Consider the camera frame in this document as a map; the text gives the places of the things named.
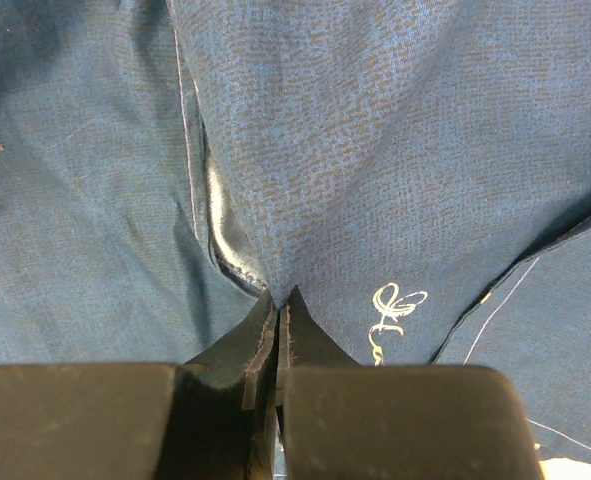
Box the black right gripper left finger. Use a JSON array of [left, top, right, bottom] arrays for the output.
[[0, 294, 278, 479]]

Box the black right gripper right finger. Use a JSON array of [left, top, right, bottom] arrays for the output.
[[276, 290, 542, 480]]

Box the white pillow yellow underside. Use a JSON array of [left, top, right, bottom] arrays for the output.
[[533, 438, 591, 480]]

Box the blue denim pillowcase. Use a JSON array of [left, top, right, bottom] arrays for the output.
[[0, 1, 591, 446]]

